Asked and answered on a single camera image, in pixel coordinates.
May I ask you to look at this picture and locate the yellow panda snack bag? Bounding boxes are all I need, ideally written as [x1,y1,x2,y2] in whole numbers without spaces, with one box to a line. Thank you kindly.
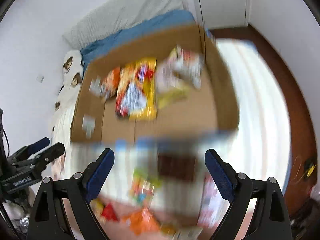
[90,199,106,224]

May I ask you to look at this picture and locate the red white long packet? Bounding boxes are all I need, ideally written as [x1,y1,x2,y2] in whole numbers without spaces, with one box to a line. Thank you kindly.
[197,173,229,229]

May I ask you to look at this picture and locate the small red snack packet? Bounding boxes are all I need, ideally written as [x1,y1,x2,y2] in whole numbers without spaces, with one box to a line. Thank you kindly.
[101,203,119,222]

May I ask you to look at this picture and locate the orange panda snack bag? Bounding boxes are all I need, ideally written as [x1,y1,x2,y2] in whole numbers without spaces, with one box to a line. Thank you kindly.
[120,207,160,235]

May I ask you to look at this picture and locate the dark red packet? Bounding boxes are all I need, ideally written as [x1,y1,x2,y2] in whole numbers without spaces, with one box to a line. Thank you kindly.
[157,153,197,183]

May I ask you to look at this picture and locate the orange snack packet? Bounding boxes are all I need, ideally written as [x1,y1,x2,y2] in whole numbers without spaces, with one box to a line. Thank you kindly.
[100,67,120,102]

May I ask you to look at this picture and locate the yellow red noodle packet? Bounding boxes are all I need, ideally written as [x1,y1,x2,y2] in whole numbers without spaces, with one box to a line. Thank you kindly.
[116,57,157,121]

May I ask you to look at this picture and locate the yellow clear egg-cake bag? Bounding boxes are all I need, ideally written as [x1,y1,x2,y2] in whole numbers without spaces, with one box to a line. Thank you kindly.
[155,45,204,109]

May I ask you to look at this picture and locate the colourful gumball candy bag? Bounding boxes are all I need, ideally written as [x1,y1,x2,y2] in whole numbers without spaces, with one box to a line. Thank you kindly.
[129,168,161,207]

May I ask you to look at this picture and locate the bear print pillow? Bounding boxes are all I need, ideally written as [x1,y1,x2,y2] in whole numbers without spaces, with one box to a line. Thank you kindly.
[51,50,84,131]

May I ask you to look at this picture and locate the pink striped cat blanket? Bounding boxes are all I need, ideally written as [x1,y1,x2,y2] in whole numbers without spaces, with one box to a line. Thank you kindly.
[52,38,291,239]

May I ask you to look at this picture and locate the cardboard milk box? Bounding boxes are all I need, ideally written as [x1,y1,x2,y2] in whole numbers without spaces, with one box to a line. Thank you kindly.
[71,24,239,144]

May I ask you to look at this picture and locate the grey padded headboard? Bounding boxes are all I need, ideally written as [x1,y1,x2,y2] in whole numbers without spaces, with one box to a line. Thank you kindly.
[63,0,188,50]

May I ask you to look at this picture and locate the blue bed sheet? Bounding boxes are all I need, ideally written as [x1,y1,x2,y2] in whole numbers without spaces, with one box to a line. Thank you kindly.
[80,9,195,69]

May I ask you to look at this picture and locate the white door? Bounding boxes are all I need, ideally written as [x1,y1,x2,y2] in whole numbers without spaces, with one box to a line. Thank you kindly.
[194,0,250,29]

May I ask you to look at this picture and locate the orange cable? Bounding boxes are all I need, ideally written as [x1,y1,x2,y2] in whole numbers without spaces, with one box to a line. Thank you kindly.
[291,155,309,184]

